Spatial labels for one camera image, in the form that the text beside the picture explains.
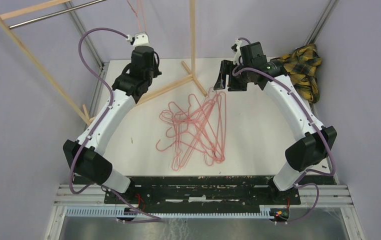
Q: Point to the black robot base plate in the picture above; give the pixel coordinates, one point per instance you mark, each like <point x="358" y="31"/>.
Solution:
<point x="207" y="194"/>

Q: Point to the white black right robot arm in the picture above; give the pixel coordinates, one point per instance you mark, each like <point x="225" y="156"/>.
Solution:
<point x="313" y="141"/>

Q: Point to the pink wire hanger pile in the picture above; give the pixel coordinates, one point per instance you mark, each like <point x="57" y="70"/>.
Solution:
<point x="200" y="126"/>

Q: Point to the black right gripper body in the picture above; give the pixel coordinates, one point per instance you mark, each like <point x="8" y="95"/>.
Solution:
<point x="239" y="82"/>

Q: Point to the pink wire hanger with hook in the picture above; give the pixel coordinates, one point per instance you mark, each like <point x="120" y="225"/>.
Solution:
<point x="164" y="145"/>

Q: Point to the wooden clothes rack frame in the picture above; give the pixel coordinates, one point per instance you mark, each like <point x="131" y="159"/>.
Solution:
<point x="83" y="112"/>

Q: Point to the metal rack rod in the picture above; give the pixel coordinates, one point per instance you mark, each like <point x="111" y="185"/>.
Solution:
<point x="51" y="15"/>

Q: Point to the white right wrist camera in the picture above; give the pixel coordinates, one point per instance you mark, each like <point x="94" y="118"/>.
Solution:
<point x="236" y="49"/>

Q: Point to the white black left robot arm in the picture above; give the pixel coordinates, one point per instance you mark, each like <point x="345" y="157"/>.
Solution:
<point x="85" y="155"/>

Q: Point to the yellow plaid shirt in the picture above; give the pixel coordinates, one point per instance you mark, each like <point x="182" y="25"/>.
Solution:
<point x="302" y="64"/>

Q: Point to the white slotted cable duct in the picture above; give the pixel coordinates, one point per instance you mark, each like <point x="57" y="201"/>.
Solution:
<point x="126" y="213"/>

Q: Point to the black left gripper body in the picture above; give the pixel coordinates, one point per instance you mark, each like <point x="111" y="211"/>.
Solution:
<point x="154" y="72"/>

